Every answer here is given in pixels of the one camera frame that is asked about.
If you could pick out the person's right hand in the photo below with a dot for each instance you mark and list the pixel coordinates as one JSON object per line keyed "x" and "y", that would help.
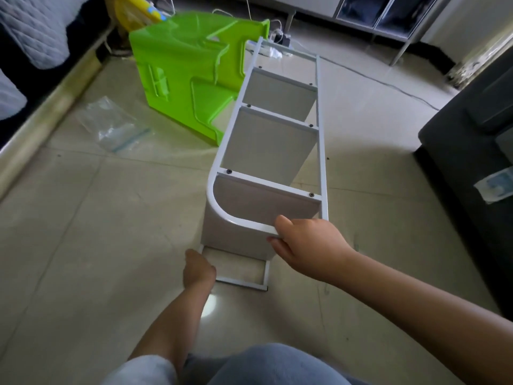
{"x": 314, "y": 246}

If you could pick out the person's left hand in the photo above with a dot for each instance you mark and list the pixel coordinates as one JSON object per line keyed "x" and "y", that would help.
{"x": 198, "y": 270}

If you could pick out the white metal frame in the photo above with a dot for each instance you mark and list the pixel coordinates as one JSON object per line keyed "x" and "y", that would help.
{"x": 240, "y": 280}
{"x": 323, "y": 156}

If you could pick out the white wooden board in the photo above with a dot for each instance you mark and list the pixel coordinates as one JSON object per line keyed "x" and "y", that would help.
{"x": 280, "y": 92}
{"x": 268, "y": 144}
{"x": 256, "y": 208}

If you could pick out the clear plastic screw bag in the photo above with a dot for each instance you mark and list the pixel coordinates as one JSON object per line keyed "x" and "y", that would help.
{"x": 112, "y": 124}

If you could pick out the person's left forearm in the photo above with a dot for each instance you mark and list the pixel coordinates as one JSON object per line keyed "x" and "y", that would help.
{"x": 172, "y": 324}

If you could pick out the person's right forearm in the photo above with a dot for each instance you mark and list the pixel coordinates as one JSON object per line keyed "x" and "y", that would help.
{"x": 433, "y": 316}

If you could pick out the person's white shirt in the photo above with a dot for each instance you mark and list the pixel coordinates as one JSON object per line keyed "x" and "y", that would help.
{"x": 144, "y": 371}

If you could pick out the grey sofa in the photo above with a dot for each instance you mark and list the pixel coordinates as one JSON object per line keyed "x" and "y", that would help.
{"x": 473, "y": 180}

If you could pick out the green plastic stool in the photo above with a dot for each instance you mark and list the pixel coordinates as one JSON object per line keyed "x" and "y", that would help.
{"x": 192, "y": 72}

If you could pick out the white power strip with plugs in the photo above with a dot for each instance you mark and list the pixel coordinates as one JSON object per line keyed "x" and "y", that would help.
{"x": 280, "y": 36}

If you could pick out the grey marble TV cabinet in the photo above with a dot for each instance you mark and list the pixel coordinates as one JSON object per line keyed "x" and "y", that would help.
{"x": 361, "y": 12}

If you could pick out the patterned beige curtain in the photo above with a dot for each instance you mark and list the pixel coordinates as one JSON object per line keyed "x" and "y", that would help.
{"x": 481, "y": 64}

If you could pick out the yellow plastic basket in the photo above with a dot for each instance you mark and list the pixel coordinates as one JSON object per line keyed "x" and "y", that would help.
{"x": 135, "y": 12}

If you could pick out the grey textured furniture cover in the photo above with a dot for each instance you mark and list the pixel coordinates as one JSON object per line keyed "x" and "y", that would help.
{"x": 32, "y": 44}

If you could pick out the chrome metal base rail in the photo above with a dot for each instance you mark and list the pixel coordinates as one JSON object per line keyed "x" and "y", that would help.
{"x": 48, "y": 116}

